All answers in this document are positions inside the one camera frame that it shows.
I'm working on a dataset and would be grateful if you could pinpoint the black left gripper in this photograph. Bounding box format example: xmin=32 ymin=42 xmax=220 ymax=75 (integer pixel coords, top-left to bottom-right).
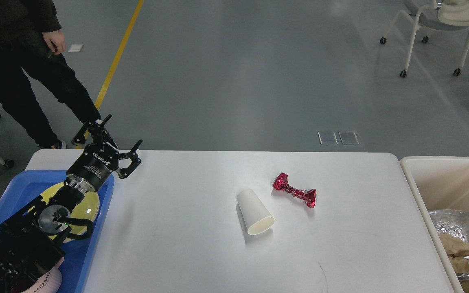
xmin=66 ymin=114 xmax=143 ymax=192

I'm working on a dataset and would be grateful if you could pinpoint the blue plastic tray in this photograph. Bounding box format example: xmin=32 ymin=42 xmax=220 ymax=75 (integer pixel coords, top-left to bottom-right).
xmin=0 ymin=169 xmax=115 ymax=293

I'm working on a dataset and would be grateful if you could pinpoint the white rolling chair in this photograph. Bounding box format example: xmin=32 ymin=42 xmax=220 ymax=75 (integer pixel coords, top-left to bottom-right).
xmin=379 ymin=0 xmax=469 ymax=78

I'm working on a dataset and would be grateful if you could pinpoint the yellow plastic plate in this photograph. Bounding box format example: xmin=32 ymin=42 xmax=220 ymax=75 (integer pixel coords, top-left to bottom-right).
xmin=38 ymin=192 xmax=99 ymax=239

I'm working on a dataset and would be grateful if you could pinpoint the large foil bag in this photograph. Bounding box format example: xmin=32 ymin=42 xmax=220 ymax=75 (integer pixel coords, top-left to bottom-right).
xmin=429 ymin=209 xmax=469 ymax=281

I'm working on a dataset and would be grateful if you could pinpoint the red foil wrapper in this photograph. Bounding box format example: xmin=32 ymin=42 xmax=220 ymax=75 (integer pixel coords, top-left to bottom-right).
xmin=272 ymin=173 xmax=318 ymax=208

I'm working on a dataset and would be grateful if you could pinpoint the beige plastic bin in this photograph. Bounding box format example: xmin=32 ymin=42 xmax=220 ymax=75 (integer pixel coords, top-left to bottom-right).
xmin=400 ymin=156 xmax=469 ymax=293

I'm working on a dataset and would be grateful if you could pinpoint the person's bare hand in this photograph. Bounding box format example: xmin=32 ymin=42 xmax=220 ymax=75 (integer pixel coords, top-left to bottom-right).
xmin=42 ymin=30 xmax=67 ymax=55

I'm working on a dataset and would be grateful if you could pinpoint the brown paper ball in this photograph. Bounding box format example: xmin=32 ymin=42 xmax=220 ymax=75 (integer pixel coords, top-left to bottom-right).
xmin=438 ymin=232 xmax=469 ymax=274

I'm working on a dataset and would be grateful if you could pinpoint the pink ribbed mug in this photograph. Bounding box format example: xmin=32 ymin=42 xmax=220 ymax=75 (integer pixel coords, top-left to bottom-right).
xmin=21 ymin=257 xmax=65 ymax=293

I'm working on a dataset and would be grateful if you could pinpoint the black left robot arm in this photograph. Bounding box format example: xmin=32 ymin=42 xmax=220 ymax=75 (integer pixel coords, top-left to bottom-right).
xmin=0 ymin=115 xmax=142 ymax=293

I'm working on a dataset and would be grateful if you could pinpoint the person in brown sweater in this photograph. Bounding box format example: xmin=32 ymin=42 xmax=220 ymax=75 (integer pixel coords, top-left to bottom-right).
xmin=0 ymin=0 xmax=101 ymax=149

